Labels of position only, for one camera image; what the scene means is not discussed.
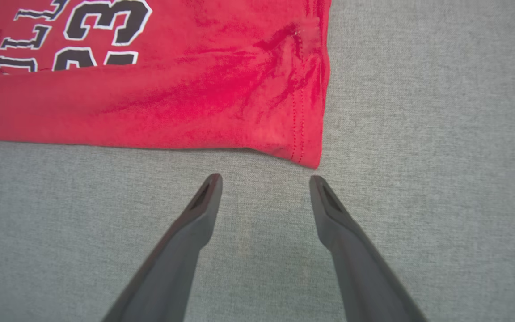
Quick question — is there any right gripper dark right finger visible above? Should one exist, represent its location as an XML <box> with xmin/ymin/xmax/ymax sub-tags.
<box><xmin>308</xmin><ymin>174</ymin><xmax>428</xmax><ymax>322</ymax></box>

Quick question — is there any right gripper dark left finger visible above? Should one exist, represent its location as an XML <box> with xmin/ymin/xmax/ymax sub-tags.
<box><xmin>101</xmin><ymin>173</ymin><xmax>224</xmax><ymax>322</ymax></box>

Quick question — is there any red white basketball jersey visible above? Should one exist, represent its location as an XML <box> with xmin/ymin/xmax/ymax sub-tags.
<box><xmin>0</xmin><ymin>0</ymin><xmax>332</xmax><ymax>170</ymax></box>

